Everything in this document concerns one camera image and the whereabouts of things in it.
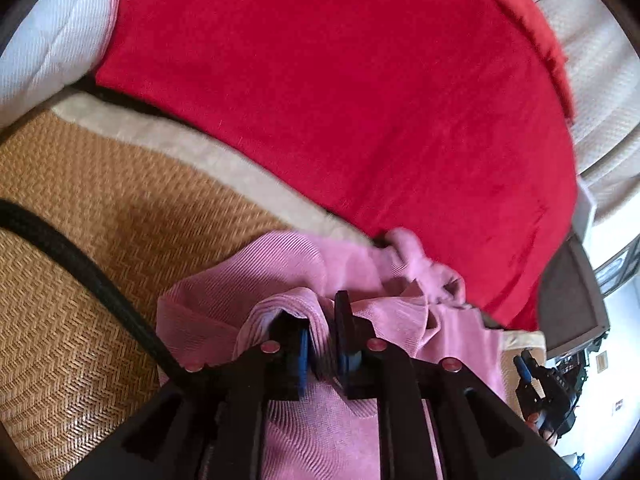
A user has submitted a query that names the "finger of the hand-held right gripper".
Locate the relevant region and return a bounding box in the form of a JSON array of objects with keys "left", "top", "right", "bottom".
[{"left": 513, "top": 349, "right": 538, "bottom": 401}]

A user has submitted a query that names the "woven mat with beige border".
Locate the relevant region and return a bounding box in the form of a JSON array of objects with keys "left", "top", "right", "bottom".
[{"left": 0, "top": 92, "right": 547, "bottom": 480}]

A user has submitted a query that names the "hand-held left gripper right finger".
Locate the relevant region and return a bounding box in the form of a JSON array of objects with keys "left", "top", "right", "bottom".
[{"left": 333, "top": 290, "right": 576, "bottom": 480}]

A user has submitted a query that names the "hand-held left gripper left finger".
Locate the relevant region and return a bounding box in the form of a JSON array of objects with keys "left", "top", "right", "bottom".
[{"left": 65, "top": 310, "right": 313, "bottom": 480}]

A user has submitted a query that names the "beige ribbed curtain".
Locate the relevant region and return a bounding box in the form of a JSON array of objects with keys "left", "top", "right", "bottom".
[{"left": 500, "top": 0, "right": 640, "bottom": 221}]

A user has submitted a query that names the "red blanket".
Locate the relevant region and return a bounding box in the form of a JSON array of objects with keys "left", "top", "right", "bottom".
[{"left": 94, "top": 0, "right": 582, "bottom": 333}]

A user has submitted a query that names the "glass window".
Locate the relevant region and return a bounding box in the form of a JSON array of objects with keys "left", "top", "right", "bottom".
[{"left": 592, "top": 240, "right": 640, "bottom": 303}]

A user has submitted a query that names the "white textured pillow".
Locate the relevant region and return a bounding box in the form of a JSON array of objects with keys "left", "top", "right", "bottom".
[{"left": 0, "top": 0, "right": 121, "bottom": 131}]

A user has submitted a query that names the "person's right hand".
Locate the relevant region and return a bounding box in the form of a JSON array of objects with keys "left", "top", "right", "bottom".
[{"left": 525, "top": 410, "right": 561, "bottom": 448}]

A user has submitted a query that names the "white quilted cushion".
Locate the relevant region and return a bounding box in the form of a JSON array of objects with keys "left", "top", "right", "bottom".
[{"left": 576, "top": 180, "right": 599, "bottom": 241}]

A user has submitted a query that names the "black braided cable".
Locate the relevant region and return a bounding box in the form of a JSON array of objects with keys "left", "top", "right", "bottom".
[{"left": 0, "top": 199, "right": 201, "bottom": 396}]

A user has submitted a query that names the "pink corduroy garment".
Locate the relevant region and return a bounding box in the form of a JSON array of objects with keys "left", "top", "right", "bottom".
[{"left": 156, "top": 227, "right": 506, "bottom": 480}]

